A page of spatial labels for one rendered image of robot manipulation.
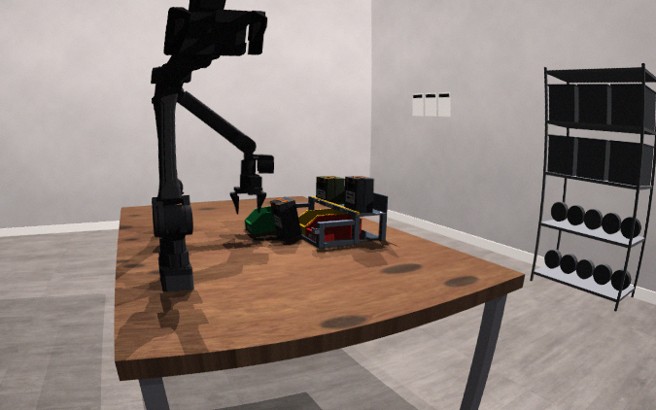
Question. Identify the red open bin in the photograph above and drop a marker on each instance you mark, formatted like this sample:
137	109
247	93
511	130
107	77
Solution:
333	233

